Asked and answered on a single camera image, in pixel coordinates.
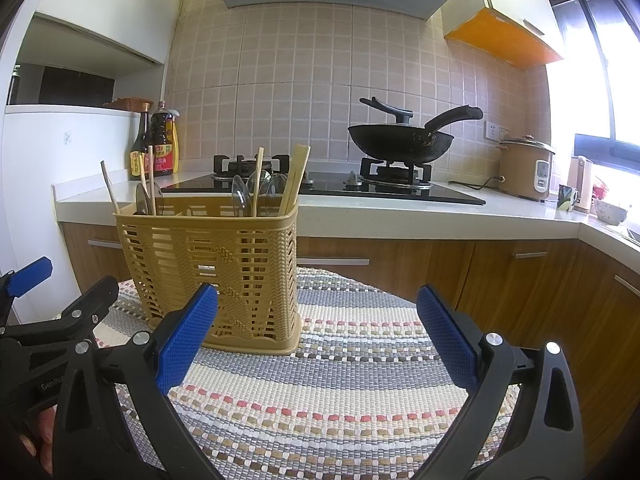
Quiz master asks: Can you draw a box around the sauce bottle with yellow label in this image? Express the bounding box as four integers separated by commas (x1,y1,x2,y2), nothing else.
150,101,180,178

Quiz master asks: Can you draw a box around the white refrigerator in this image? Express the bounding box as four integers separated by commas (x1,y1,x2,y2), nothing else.
0,104,143,326

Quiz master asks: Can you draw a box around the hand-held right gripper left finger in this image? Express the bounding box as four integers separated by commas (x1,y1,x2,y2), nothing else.
52,282,220,480

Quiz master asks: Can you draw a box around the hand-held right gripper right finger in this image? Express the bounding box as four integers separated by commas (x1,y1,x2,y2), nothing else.
416,284,587,480

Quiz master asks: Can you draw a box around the striped woven mat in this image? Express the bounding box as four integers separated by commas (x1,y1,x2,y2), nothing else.
92,266,521,480

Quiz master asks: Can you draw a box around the dark soy sauce bottle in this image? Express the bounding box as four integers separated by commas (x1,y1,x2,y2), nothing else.
130,109,153,181

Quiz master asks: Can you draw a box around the white wall outlet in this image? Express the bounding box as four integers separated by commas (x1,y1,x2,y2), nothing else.
482,120,511,142

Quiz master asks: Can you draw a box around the person's left hand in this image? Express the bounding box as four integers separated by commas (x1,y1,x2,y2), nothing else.
20,405,56,480

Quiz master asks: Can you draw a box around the beige plastic utensil basket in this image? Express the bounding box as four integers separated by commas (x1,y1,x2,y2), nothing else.
113,195,302,357

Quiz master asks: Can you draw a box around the black glass gas stove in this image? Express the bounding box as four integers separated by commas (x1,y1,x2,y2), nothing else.
160,154,487,206

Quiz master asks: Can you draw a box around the long silver cabinet handle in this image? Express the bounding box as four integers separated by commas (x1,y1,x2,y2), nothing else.
297,257,371,267

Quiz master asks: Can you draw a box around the dark framed window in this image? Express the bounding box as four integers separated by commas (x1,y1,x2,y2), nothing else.
547,0,640,241

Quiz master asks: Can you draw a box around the pale electric kettle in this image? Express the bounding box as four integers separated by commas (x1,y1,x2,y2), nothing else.
567,156,596,213

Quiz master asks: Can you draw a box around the beige rice cooker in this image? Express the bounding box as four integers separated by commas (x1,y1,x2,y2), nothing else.
497,135,557,203

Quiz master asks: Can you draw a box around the black burner grate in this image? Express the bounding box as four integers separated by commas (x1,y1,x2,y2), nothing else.
359,157,434,189
212,154,291,182

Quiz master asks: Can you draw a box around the black wok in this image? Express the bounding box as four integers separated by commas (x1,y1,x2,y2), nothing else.
347,105,485,166

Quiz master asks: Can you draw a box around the black power cable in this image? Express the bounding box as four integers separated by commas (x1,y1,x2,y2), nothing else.
447,175,506,192

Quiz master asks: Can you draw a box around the patterned bowl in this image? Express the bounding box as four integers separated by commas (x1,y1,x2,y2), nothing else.
592,199,629,226

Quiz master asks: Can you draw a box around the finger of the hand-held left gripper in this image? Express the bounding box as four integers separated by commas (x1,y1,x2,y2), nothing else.
0,256,54,326
0,276,120,346

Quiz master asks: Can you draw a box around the patterned mug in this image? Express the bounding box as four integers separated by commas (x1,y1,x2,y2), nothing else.
557,184,581,213

